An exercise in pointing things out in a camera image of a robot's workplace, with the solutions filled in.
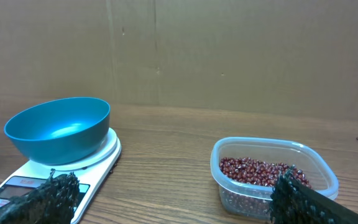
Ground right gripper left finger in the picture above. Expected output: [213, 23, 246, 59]
[0, 169, 80, 224]

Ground clear plastic container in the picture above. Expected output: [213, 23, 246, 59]
[210, 137, 339, 220]

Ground blue plastic bowl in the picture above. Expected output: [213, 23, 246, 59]
[4, 96, 111, 166]

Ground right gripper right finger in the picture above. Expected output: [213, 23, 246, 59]
[268, 166, 358, 224]

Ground red beans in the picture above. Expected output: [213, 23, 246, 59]
[218, 156, 312, 189]

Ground white digital kitchen scale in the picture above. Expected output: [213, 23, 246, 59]
[0, 128, 121, 223]

